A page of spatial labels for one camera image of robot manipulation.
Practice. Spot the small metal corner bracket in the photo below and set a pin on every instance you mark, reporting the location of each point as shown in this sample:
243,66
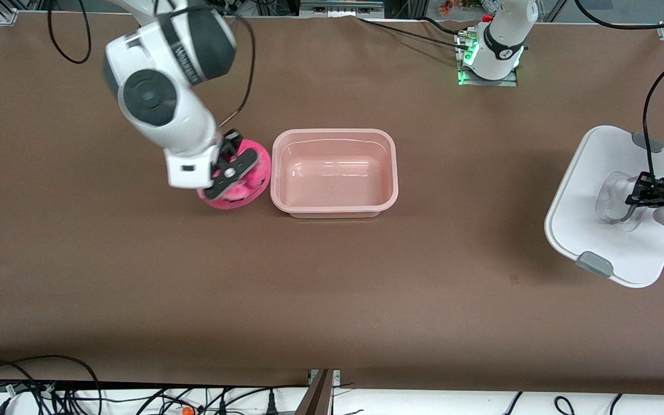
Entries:
8,17

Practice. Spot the aluminium profile leg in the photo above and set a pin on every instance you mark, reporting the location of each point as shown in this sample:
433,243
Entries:
316,400

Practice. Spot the white box lid grey clips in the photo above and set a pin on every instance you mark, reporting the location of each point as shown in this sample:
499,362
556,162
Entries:
591,213

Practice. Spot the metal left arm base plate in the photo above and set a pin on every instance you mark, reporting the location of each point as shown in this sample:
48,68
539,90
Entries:
487,83

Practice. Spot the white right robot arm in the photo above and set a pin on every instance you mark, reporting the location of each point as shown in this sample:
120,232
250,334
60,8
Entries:
165,115

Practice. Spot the grey device with ports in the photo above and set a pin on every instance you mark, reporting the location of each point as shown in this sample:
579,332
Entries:
340,7

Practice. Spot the small orange object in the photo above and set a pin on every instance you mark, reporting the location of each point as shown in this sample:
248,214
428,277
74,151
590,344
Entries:
187,411

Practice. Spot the pink plush toy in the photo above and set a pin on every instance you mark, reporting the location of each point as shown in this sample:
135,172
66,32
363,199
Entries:
257,181

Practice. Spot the small orange figurine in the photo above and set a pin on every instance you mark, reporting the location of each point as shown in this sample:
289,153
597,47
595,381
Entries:
446,7

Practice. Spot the black power plug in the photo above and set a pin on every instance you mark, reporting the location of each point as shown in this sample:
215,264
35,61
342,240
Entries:
271,406

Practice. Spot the pink translucent plastic box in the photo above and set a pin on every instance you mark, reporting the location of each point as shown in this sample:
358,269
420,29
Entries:
332,173

